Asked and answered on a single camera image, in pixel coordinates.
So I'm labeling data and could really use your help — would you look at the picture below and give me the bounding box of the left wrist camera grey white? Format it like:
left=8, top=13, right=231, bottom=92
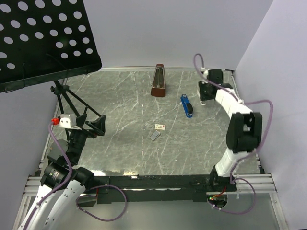
left=51, top=114, right=81, bottom=130

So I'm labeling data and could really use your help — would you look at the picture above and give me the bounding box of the white staple box sleeve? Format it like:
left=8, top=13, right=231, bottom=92
left=154, top=124, right=165, bottom=131

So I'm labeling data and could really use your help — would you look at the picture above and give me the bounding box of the aluminium frame rail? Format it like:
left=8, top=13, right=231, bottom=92
left=22, top=173, right=277, bottom=197

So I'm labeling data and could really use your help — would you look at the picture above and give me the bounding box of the black perforated music stand desk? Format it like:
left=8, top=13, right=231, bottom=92
left=0, top=0, right=102, bottom=92

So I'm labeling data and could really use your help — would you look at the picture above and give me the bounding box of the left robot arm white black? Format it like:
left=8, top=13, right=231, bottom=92
left=19, top=114, right=106, bottom=230

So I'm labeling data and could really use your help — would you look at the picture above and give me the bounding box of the black music stand tripod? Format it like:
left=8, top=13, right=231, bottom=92
left=50, top=80, right=106, bottom=120

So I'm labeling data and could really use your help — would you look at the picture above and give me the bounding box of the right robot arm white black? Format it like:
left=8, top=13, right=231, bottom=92
left=199, top=68, right=262, bottom=191

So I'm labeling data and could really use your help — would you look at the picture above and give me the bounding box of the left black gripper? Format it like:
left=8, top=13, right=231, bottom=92
left=68, top=114, right=105, bottom=164

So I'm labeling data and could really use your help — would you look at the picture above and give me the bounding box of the blue metal stapler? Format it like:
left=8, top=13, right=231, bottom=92
left=180, top=94, right=193, bottom=118

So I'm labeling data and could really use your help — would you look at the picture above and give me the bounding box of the white staple box tray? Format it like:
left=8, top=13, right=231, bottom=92
left=149, top=130, right=161, bottom=141

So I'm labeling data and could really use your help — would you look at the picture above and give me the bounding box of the brown wooden metronome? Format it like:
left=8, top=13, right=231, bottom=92
left=151, top=64, right=166, bottom=97

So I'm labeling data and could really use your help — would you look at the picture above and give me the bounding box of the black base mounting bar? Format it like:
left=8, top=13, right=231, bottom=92
left=84, top=174, right=237, bottom=204

